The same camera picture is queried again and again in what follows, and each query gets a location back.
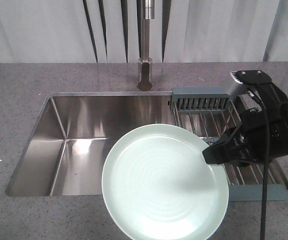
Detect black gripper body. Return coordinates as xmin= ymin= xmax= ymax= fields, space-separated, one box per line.
xmin=237 ymin=100 xmax=288 ymax=167

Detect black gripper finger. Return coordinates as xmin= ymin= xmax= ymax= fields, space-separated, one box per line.
xmin=202 ymin=126 xmax=246 ymax=165

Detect light green round plate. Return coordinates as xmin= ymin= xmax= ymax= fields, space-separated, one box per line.
xmin=101 ymin=124 xmax=229 ymax=240

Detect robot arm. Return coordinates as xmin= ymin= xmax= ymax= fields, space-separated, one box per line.
xmin=202 ymin=103 xmax=288 ymax=167

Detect grey blue dish rack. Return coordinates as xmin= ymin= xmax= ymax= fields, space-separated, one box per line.
xmin=168 ymin=85 xmax=288 ymax=202

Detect chrome kitchen faucet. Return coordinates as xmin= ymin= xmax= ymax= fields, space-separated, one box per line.
xmin=137 ymin=0 xmax=155 ymax=92

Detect stainless steel sink basin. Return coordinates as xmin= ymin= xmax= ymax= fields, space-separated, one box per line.
xmin=5 ymin=91 xmax=235 ymax=198

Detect white pleated curtain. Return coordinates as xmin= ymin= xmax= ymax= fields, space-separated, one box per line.
xmin=0 ymin=0 xmax=288 ymax=63

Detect black camera cable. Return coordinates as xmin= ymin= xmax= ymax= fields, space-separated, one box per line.
xmin=246 ymin=84 xmax=271 ymax=240

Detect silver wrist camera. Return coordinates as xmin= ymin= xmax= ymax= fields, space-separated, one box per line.
xmin=227 ymin=71 xmax=248 ymax=97

